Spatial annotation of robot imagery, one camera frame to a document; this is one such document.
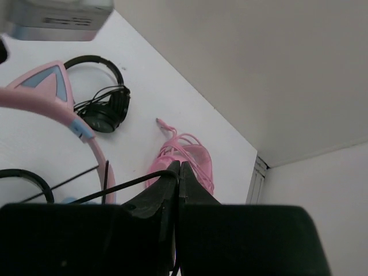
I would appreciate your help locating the aluminium side rail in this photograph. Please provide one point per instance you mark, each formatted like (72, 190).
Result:
(257, 181)

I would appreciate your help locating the pink gaming headset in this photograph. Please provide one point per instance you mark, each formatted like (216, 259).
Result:
(184, 147)

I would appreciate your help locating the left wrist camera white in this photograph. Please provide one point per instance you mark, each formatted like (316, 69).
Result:
(54, 20)

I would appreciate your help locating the black headphones far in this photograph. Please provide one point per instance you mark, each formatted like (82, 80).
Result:
(109, 106)

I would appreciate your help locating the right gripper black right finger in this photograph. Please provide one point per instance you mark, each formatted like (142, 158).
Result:
(220, 239)

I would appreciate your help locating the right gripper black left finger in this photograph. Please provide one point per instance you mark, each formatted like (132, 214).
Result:
(80, 238)

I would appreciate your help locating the pink blue cat-ear headphones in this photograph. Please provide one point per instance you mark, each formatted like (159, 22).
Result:
(46, 90)

